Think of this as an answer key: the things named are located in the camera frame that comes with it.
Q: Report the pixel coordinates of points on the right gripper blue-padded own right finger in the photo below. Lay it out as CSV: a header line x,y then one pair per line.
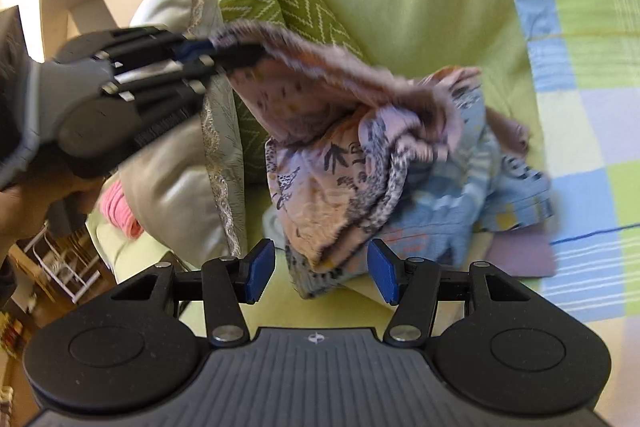
x,y
411,287

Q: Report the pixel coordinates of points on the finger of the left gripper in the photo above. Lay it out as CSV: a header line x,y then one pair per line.
x,y
220,56
200,49

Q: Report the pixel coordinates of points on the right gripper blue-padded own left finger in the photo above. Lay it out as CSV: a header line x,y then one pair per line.
x,y
228,283

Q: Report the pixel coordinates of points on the pink patterned garment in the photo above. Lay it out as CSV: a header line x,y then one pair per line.
x,y
366,126

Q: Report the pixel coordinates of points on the person's left hand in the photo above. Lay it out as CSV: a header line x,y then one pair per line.
x,y
24,205

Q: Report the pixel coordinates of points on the green zigzag pillow front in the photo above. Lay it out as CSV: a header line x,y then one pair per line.
x,y
267,95

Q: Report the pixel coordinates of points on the green zigzag pillow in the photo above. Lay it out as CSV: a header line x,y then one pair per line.
x,y
316,22
267,95

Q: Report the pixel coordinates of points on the green zigzag pillow rear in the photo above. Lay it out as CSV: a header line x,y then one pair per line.
x,y
316,22

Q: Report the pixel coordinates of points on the blue patterned garment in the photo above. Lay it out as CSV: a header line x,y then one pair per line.
x,y
486,187

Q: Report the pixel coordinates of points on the grey satin trimmed pillow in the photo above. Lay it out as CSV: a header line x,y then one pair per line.
x,y
187,188

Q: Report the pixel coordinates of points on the pink knitted item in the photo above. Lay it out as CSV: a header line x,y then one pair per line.
x,y
115,209

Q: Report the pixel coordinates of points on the light green sofa cover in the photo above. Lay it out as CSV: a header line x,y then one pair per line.
x,y
415,6

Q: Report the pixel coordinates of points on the white wire rack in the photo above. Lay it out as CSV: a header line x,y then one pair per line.
x,y
70,262

